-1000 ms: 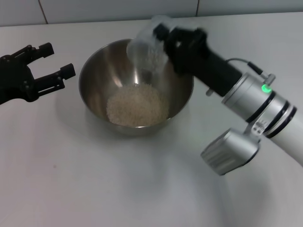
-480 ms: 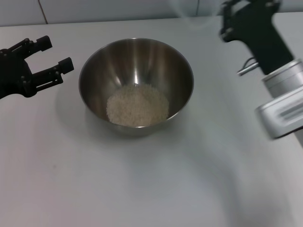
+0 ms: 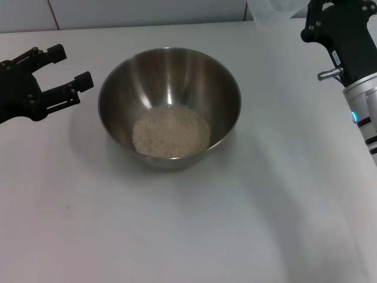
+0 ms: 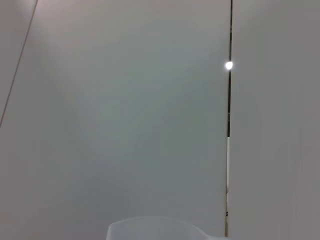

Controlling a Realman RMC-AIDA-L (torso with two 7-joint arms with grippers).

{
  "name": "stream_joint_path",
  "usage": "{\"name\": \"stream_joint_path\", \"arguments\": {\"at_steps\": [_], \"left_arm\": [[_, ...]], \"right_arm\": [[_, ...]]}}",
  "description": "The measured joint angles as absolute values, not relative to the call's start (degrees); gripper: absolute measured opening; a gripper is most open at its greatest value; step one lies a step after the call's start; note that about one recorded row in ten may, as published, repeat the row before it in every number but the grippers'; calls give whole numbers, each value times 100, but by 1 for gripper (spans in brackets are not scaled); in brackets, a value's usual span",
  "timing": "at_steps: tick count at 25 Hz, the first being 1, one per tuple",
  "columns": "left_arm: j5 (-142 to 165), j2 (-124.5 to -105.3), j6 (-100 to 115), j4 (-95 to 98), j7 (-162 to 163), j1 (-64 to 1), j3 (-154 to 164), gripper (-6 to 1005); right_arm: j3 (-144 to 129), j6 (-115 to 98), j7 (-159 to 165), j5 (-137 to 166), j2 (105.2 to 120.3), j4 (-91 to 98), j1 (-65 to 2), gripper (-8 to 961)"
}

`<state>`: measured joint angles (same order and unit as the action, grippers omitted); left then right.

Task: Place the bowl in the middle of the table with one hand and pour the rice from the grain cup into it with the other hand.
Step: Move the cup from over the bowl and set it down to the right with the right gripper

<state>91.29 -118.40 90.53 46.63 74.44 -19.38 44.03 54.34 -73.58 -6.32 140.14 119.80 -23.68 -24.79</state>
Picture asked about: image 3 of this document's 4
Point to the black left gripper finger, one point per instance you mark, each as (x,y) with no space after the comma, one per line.
(54,54)
(82,81)

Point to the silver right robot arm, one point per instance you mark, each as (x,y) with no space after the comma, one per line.
(365,100)

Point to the white rice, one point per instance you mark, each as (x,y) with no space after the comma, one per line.
(172,132)

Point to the clear plastic measuring cup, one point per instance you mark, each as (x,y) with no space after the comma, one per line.
(271,13)

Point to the stainless steel mixing bowl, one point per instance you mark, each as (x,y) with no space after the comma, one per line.
(171,88)

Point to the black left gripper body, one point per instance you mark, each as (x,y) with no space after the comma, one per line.
(17,94)

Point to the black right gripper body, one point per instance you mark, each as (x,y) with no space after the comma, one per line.
(347,35)

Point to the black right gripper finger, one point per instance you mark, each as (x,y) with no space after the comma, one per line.
(313,20)
(356,4)

